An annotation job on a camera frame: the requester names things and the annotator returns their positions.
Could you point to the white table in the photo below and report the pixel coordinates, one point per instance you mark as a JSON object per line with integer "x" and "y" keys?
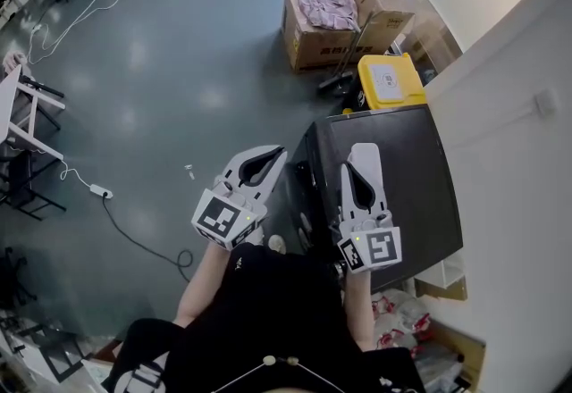
{"x": 9, "y": 101}

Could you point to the person's pale shoe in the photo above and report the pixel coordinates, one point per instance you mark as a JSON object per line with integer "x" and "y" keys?
{"x": 277, "y": 244}
{"x": 257, "y": 239}

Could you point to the person's left forearm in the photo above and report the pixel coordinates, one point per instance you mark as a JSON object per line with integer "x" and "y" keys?
{"x": 201, "y": 288}

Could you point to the yellow lidded bin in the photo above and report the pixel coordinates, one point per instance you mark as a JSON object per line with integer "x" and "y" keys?
{"x": 415, "y": 89}

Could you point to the cardboard box with clutter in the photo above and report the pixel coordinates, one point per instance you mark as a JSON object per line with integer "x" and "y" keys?
{"x": 469, "y": 351}

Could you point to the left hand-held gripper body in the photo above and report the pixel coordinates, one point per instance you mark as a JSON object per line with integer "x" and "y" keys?
{"x": 219, "y": 217}

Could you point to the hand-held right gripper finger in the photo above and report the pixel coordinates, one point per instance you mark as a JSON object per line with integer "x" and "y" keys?
{"x": 345, "y": 199}
{"x": 377, "y": 203}

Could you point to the white power strip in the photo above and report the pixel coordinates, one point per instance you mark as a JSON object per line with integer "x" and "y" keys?
{"x": 101, "y": 190}

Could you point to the black office chair base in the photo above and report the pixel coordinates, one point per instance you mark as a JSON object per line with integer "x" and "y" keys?
{"x": 13, "y": 275}

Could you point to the person's right forearm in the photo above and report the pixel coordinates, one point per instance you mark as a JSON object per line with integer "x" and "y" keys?
{"x": 359, "y": 315}

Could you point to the white board black frame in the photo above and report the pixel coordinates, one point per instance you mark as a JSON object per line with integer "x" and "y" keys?
{"x": 49, "y": 355}

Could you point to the person's right pale shoe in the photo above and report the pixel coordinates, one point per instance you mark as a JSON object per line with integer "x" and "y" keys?
{"x": 277, "y": 244}

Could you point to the pile of pink cloths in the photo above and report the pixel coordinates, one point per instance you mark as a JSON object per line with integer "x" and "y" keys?
{"x": 328, "y": 7}

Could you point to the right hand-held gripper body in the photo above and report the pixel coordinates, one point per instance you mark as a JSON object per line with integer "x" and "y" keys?
{"x": 380, "y": 248}

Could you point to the white open storage box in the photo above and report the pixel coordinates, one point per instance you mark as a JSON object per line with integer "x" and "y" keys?
{"x": 447, "y": 277}

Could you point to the person's black clothed body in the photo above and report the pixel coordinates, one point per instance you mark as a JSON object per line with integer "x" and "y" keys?
{"x": 277, "y": 311}

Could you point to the plain cardboard box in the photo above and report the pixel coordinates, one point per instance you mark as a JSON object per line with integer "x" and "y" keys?
{"x": 389, "y": 20}

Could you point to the small white floor scrap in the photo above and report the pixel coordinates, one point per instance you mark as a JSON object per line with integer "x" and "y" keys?
{"x": 190, "y": 171}

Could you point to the person's left pale shoe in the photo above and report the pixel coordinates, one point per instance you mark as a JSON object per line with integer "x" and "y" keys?
{"x": 257, "y": 239}

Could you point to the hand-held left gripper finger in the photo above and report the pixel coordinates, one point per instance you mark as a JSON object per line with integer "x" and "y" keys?
{"x": 232, "y": 168}
{"x": 268, "y": 188}

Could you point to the black chair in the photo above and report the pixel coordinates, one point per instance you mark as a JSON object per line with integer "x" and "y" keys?
{"x": 22, "y": 190}

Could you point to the large printed cardboard box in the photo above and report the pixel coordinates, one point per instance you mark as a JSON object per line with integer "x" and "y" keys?
{"x": 308, "y": 47}

